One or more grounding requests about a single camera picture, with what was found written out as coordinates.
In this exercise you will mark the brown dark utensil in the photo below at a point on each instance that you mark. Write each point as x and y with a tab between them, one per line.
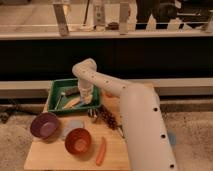
70	91

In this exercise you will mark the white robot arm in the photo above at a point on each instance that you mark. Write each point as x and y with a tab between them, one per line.
143	126

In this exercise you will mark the orange carrot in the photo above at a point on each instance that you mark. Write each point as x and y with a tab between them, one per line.
101	152

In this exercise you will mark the striped small ball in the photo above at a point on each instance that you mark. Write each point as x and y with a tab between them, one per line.
93	114

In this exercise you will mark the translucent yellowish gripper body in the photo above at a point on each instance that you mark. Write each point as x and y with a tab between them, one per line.
86	94

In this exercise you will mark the blue sponge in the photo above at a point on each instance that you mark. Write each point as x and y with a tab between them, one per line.
80	105

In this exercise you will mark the green plastic tray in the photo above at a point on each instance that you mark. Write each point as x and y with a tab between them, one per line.
57	102

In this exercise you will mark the purple bowl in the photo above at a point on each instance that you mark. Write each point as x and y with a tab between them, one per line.
44	125

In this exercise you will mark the orange bowl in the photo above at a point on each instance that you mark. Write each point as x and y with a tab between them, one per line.
78	141

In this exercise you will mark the yellow banana toy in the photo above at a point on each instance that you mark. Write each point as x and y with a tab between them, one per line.
72	102

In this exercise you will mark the dark grape bunch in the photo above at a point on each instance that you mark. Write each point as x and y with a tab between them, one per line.
108	117

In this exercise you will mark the blue small cup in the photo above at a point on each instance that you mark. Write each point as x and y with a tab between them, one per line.
172	138

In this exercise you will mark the orange round fruit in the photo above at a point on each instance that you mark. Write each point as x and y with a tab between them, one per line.
109	95

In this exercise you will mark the wooden board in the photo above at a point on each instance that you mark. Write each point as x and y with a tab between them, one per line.
51	155

